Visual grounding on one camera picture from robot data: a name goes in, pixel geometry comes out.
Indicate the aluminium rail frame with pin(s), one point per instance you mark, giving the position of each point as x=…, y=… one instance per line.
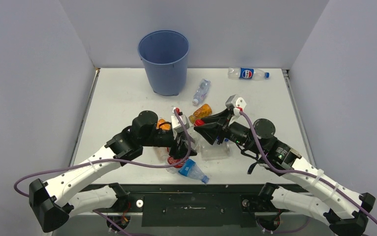
x=68, y=100

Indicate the plain orange juice bottle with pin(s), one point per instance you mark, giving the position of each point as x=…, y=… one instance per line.
x=163, y=124

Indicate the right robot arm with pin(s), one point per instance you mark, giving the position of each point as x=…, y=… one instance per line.
x=344, y=211

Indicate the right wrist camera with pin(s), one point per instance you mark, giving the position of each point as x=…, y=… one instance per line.
x=235, y=104

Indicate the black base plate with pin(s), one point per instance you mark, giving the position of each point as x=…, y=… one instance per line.
x=193, y=205

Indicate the far Pepsi bottle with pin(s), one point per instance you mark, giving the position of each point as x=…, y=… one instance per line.
x=242, y=73

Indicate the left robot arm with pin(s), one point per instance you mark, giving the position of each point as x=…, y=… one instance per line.
x=56, y=200

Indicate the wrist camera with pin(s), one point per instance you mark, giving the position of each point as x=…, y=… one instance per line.
x=235, y=104
x=179, y=122

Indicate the red-label clear bottle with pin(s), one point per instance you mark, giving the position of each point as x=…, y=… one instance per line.
x=176, y=164

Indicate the wide clear plastic jar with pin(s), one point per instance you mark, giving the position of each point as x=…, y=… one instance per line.
x=215, y=151

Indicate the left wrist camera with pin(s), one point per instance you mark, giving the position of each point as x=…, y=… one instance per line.
x=179, y=122

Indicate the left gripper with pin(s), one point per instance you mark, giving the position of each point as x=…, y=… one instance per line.
x=180, y=146

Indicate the small clear water bottle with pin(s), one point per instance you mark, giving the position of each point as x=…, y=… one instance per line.
x=201, y=92

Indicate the blue plastic bin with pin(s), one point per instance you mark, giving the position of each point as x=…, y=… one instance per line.
x=164, y=54

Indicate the crushed blue-label water bottle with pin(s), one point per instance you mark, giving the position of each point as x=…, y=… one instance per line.
x=191, y=170

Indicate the orange pineapple-label juice bottle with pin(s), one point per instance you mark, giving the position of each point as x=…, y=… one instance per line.
x=202, y=112

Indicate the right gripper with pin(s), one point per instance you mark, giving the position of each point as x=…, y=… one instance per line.
x=213, y=125

